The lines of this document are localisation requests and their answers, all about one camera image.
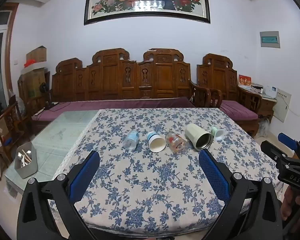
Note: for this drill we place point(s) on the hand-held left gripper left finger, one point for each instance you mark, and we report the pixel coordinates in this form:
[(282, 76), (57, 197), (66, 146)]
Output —
[(83, 173)]

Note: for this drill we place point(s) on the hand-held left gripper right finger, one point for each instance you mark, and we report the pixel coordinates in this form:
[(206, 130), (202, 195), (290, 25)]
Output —
[(213, 175)]

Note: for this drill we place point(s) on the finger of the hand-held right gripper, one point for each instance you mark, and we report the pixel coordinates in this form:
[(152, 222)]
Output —
[(287, 140), (275, 151)]

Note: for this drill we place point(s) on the small mint green cup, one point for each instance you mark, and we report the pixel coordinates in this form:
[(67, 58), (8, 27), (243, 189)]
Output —
[(218, 133)]

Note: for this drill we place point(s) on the pale green steel-lined cup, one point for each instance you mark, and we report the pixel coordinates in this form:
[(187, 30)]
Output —
[(196, 135)]

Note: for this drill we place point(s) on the clear glass cup red print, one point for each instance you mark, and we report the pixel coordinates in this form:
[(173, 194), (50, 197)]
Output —
[(176, 142)]

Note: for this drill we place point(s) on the clear plastic cup blue label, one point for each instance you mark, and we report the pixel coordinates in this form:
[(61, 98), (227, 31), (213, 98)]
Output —
[(131, 139)]

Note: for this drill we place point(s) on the white paper cup blue stripes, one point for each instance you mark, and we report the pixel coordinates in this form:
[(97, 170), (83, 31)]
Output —
[(156, 142)]

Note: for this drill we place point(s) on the person's right hand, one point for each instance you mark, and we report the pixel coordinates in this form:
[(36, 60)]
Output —
[(287, 205)]

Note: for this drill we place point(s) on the wooden side table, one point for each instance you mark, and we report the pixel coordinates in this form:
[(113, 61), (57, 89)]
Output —
[(267, 107)]

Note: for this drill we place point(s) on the white device box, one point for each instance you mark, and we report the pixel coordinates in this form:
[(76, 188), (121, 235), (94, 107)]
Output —
[(271, 91)]

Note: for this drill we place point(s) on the purple armchair cushion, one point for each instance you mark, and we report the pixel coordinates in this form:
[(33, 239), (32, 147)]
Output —
[(237, 110)]

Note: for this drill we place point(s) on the grey utensil holder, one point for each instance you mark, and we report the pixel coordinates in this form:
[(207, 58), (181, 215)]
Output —
[(27, 166)]

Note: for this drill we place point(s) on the blue floral tablecloth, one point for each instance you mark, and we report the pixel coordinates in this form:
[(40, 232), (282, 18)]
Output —
[(150, 180)]

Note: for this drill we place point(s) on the purple sofa cushion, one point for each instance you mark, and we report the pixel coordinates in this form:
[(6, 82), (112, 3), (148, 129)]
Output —
[(110, 106)]

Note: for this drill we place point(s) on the red desk calendar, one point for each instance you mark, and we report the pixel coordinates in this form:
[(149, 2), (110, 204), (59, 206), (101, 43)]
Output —
[(244, 81)]

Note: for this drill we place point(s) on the carved wooden armchair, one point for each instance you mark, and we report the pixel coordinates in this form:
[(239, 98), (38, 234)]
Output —
[(222, 82)]

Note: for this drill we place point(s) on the wooden side chair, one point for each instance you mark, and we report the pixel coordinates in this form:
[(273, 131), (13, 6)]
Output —
[(2, 135)]

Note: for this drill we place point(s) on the carved wooden sofa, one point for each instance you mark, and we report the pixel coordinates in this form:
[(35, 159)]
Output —
[(120, 80)]

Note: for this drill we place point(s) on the large cardboard box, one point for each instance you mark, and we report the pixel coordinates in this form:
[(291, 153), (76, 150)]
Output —
[(33, 82)]

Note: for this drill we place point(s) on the framed floral painting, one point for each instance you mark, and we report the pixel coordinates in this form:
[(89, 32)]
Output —
[(147, 1)]

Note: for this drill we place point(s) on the beige wall distribution cabinet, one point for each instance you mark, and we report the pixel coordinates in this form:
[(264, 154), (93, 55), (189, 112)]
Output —
[(282, 106)]

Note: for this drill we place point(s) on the wall electrical panel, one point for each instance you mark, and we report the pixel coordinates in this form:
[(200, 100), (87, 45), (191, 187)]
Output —
[(270, 39)]

